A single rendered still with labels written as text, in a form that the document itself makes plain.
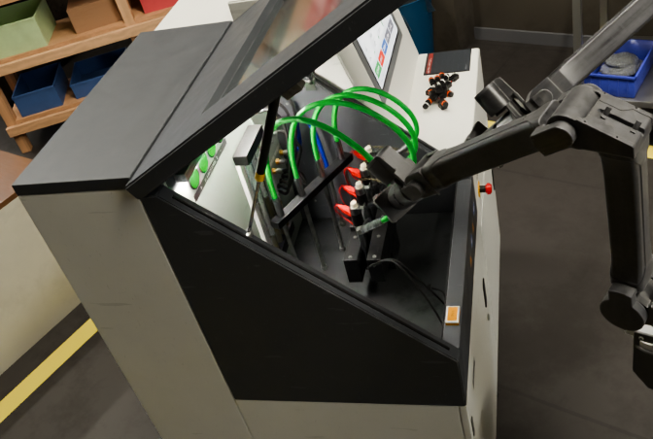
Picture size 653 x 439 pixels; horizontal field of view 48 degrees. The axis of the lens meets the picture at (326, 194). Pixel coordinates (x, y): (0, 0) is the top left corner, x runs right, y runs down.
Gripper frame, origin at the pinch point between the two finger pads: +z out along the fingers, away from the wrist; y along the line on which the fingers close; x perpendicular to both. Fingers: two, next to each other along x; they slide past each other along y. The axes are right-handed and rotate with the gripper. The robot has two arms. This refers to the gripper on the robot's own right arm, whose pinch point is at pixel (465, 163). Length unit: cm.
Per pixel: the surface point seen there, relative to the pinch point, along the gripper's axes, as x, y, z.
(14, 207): -15, 110, 194
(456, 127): -49, -1, 33
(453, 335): 27.5, -21.8, 17.5
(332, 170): -7.4, 20.9, 38.6
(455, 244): -1.7, -14.9, 24.3
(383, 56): -56, 30, 36
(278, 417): 47, -8, 64
